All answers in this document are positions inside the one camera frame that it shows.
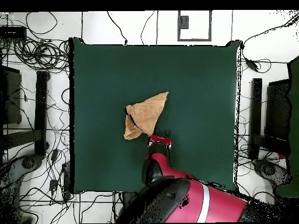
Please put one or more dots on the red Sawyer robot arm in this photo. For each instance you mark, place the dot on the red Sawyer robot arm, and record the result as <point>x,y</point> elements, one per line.
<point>219,205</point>

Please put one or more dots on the black flat panel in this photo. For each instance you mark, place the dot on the black flat panel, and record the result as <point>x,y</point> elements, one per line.
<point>12,98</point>
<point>278,109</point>

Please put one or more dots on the tan terry towel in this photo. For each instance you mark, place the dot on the tan terry towel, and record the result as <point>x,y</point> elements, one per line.
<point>147,114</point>

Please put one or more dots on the dark green table cloth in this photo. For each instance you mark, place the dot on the dark green table cloth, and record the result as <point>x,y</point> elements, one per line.
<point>105,93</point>

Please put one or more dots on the grey chair base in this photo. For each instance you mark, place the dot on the grey chair base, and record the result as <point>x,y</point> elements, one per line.
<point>268,170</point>
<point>28,163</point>

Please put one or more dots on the black power adapter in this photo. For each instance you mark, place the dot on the black power adapter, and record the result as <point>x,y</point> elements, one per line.
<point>251,64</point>

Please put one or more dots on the small grey box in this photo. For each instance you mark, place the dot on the small grey box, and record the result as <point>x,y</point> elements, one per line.
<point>184,22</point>

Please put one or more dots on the green cloth sheet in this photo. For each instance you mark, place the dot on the green cloth sheet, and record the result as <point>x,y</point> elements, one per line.
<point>294,116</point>

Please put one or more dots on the black electronics box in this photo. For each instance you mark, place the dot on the black electronics box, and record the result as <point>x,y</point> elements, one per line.
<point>12,32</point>

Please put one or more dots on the grey square floor frame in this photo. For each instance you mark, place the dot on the grey square floor frame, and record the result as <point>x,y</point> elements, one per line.
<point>178,28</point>

